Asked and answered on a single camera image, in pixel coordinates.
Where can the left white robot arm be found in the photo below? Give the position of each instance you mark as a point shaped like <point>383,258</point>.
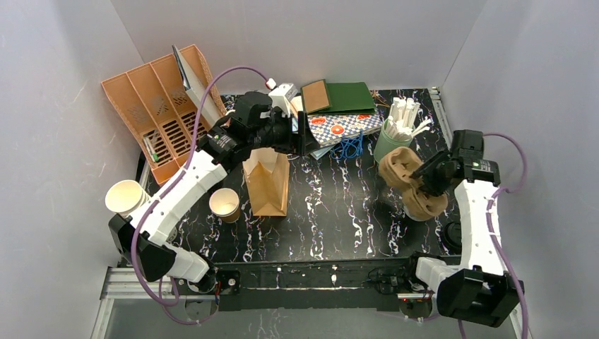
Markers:
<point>215,155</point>

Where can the blue cord bag handle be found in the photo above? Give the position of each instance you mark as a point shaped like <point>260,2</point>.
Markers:
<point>348,148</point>

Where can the blue checkered paper bag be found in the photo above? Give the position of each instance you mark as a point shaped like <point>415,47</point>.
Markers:
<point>330,129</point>

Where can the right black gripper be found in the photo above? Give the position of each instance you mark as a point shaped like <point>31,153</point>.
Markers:
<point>437,169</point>

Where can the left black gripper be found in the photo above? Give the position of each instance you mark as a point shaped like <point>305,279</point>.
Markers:
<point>294,135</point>

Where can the green cup with straws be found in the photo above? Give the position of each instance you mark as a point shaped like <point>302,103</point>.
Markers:
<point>399,127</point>

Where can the kraft paper takeout bag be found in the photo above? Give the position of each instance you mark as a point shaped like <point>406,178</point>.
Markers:
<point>267,175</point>

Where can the white board in organizer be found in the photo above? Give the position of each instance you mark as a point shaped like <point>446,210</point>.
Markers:
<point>196,76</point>

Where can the stack of white paper cups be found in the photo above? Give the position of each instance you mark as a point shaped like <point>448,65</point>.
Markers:
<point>128,197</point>

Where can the green paper bag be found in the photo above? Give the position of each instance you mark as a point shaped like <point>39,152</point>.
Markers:
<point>323,97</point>

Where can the brown paper coffee cup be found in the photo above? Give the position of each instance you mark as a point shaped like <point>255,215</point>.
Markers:
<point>224,203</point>

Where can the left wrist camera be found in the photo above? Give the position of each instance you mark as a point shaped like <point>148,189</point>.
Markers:
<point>281,97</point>

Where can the stack of pulp cup carriers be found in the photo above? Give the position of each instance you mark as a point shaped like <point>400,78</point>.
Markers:
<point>396,169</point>

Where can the black cup lid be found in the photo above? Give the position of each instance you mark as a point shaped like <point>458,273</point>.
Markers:
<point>452,235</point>

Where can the orange plastic desk organizer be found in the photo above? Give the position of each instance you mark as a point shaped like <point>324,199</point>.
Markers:
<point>152,102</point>

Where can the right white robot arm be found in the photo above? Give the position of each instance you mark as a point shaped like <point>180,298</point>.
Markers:
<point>482,288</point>

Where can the green pen in organizer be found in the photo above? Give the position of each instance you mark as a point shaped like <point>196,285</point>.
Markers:
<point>149,147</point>

